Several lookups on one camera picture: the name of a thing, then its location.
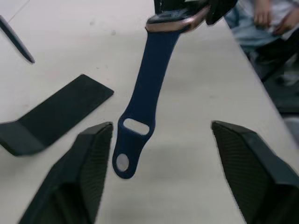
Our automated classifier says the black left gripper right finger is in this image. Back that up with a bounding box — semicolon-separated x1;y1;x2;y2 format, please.
211;120;299;224

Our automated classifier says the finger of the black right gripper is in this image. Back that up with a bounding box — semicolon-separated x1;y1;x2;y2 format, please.
153;0;206;17
205;0;234;26

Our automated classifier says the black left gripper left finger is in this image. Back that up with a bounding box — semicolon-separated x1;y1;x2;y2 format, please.
17;121;114;224

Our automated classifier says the black bent metal watch stand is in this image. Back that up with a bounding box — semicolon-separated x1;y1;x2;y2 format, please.
0;74;115;157

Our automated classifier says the seated person in light clothes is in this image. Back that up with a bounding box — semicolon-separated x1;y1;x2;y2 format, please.
225;0;299;49

